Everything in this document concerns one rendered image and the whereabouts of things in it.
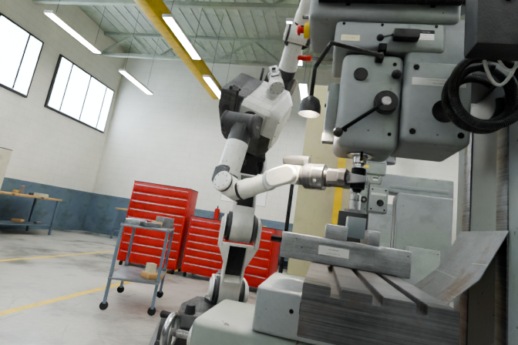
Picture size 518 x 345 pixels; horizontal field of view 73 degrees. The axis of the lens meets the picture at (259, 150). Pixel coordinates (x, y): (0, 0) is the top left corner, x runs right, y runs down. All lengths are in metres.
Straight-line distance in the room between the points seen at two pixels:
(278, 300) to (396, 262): 0.33
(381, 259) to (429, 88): 0.52
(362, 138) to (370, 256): 0.35
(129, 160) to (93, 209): 1.89
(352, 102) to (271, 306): 0.65
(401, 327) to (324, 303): 0.11
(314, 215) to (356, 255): 1.87
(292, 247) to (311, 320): 0.44
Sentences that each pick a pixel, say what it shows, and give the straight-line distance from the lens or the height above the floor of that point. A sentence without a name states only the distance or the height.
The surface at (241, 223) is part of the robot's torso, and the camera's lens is 1.71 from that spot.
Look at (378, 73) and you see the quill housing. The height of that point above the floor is 1.56.
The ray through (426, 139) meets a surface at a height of 1.35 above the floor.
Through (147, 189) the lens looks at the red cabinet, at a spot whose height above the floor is 1.33.
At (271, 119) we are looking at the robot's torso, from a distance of 1.52.
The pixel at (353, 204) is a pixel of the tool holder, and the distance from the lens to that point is 1.55.
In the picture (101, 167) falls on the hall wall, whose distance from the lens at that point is 12.55.
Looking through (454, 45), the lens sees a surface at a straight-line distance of 1.26.
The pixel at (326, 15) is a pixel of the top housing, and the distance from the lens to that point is 1.25.
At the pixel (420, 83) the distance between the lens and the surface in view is 1.17.
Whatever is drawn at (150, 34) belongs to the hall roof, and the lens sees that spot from 11.73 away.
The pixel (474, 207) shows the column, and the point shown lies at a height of 1.19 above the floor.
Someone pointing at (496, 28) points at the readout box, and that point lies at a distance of 1.00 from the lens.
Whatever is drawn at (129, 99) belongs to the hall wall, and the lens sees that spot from 12.74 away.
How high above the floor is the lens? 1.04
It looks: 12 degrees up
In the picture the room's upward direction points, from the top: 9 degrees clockwise
